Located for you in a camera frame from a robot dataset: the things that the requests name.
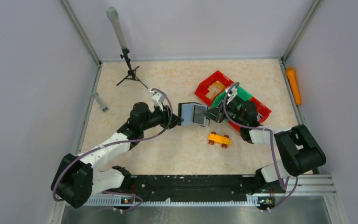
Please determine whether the black tripod with grey tube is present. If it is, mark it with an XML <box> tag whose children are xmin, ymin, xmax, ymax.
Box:
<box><xmin>106</xmin><ymin>7</ymin><xmax>148</xmax><ymax>88</ymax></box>

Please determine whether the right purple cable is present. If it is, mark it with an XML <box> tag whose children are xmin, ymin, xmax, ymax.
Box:
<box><xmin>222</xmin><ymin>82</ymin><xmax>298</xmax><ymax>212</ymax></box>

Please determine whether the green plastic bin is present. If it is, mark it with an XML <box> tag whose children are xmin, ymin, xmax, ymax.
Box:
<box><xmin>209</xmin><ymin>86</ymin><xmax>252</xmax><ymax>108</ymax></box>

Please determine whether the purple cable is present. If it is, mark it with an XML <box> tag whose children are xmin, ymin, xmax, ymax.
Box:
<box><xmin>222</xmin><ymin>82</ymin><xmax>298</xmax><ymax>212</ymax></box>
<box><xmin>52</xmin><ymin>88</ymin><xmax>174</xmax><ymax>214</ymax></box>

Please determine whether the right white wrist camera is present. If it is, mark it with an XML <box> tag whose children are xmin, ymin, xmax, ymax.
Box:
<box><xmin>225</xmin><ymin>86</ymin><xmax>238</xmax><ymax>104</ymax></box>

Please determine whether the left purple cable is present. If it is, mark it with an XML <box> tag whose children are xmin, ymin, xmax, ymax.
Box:
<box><xmin>52</xmin><ymin>88</ymin><xmax>174</xmax><ymax>214</ymax></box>

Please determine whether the red bin with plastic bags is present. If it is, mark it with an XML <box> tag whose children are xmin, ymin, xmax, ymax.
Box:
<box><xmin>228</xmin><ymin>97</ymin><xmax>272</xmax><ymax>132</ymax></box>

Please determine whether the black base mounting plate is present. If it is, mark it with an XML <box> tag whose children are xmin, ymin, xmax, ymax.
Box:
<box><xmin>117</xmin><ymin>175</ymin><xmax>286</xmax><ymax>203</ymax></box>

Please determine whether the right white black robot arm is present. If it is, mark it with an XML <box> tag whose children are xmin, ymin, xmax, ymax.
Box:
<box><xmin>202</xmin><ymin>100</ymin><xmax>326</xmax><ymax>192</ymax></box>

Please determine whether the red bin with wooden blocks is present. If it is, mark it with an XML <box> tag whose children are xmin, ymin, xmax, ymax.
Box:
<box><xmin>194</xmin><ymin>70</ymin><xmax>234</xmax><ymax>106</ymax></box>

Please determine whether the small grey tool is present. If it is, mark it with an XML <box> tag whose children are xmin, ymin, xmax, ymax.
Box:
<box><xmin>91</xmin><ymin>91</ymin><xmax>109</xmax><ymax>112</ymax></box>

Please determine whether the orange flashlight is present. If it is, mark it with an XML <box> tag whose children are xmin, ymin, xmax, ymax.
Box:
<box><xmin>286</xmin><ymin>67</ymin><xmax>302</xmax><ymax>105</ymax></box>

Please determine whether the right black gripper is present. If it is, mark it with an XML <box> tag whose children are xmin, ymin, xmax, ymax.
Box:
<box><xmin>202</xmin><ymin>98</ymin><xmax>246</xmax><ymax>126</ymax></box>

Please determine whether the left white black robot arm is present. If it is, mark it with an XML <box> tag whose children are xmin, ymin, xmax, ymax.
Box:
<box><xmin>51</xmin><ymin>102</ymin><xmax>183</xmax><ymax>208</ymax></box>

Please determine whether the black leather card holder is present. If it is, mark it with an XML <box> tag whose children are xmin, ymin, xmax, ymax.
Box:
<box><xmin>178</xmin><ymin>102</ymin><xmax>208</xmax><ymax>126</ymax></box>

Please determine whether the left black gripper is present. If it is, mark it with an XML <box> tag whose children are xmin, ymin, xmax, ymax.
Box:
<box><xmin>141</xmin><ymin>102</ymin><xmax>183</xmax><ymax>131</ymax></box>

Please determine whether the yellow toy brick car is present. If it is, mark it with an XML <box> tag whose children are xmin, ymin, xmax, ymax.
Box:
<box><xmin>207</xmin><ymin>132</ymin><xmax>232</xmax><ymax>148</ymax></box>

